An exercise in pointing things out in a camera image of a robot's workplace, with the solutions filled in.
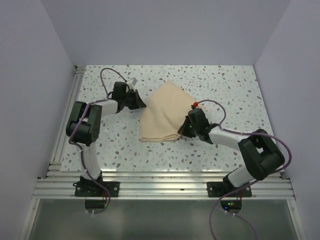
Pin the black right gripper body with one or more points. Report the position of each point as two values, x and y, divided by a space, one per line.
195 129

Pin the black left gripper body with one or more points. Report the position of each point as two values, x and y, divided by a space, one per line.
128 99

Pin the beige cloth mat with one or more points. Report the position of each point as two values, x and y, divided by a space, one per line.
165 112

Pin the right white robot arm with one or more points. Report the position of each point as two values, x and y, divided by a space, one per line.
260 154

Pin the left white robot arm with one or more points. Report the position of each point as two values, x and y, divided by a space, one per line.
83 126

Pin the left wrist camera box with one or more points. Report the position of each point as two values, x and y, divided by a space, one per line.
132 82

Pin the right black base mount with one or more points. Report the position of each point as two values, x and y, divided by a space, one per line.
217 189

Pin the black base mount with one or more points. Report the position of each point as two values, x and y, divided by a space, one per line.
217 189
88 188

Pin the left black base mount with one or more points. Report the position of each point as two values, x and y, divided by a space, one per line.
88 188

